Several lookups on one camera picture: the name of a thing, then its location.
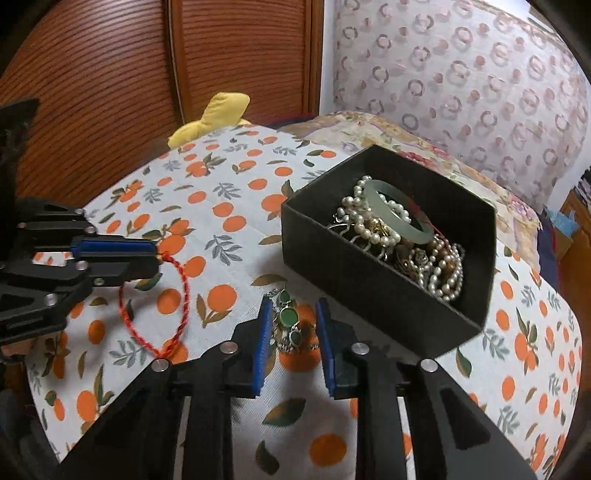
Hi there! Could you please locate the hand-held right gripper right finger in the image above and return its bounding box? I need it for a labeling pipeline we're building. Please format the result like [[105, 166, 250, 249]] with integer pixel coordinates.
[[316, 298, 539, 480]]

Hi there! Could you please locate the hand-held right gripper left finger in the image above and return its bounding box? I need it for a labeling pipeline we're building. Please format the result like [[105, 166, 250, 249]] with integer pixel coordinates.
[[54, 298, 274, 480]]

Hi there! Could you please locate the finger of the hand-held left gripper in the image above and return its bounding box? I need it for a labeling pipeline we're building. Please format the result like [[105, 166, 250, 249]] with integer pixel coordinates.
[[0, 257, 164, 345], [16, 198, 158, 260]]

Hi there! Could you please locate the green stone bracelet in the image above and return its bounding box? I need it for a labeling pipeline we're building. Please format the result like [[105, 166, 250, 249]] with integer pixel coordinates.
[[265, 288, 320, 354]]

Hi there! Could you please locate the red cord bracelet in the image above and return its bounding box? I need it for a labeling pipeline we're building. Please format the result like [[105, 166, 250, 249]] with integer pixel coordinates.
[[117, 253, 191, 359]]

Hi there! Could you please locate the black cardboard box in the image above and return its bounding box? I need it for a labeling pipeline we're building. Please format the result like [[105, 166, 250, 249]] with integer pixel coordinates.
[[280, 144, 499, 360]]

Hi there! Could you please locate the pile of mixed jewelry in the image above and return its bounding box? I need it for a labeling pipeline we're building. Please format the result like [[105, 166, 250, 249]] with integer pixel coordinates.
[[328, 175, 467, 304]]

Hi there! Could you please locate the pale jade bangle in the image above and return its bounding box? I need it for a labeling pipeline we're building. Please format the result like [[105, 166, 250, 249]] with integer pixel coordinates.
[[364, 178, 437, 243]]

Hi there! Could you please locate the wooden louvered wardrobe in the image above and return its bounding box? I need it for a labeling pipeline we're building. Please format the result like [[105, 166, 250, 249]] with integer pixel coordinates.
[[0, 0, 325, 209]]

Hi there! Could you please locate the orange-print tablecloth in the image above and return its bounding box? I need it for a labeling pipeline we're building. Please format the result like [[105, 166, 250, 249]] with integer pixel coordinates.
[[25, 124, 583, 480]]

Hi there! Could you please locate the yellow plush toy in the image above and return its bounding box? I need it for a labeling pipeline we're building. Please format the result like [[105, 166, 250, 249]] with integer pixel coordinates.
[[167, 92, 253, 150]]

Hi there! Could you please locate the dark blue bedsheet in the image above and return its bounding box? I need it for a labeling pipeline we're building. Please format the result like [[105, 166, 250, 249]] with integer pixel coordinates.
[[536, 217, 560, 292]]

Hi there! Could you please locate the wooden side cabinet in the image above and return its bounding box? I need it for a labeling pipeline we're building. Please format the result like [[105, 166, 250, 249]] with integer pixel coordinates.
[[556, 189, 588, 265]]

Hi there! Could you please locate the teal tissue box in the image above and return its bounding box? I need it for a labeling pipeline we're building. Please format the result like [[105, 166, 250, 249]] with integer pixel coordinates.
[[546, 208, 578, 231]]

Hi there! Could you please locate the sheer circle-pattern curtain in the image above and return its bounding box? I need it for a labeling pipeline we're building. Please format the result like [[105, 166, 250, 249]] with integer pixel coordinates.
[[329, 0, 588, 214]]

